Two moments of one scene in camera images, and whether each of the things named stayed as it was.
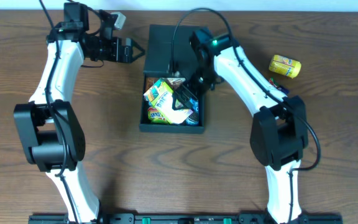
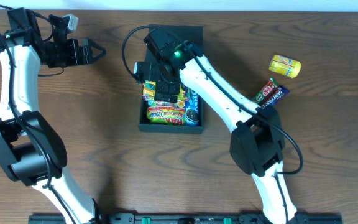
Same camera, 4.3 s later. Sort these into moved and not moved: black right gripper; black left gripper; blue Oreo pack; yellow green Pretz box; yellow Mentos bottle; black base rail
Moved: yellow green Pretz box; black right gripper; black left gripper
Not moved: yellow Mentos bottle; blue Oreo pack; black base rail
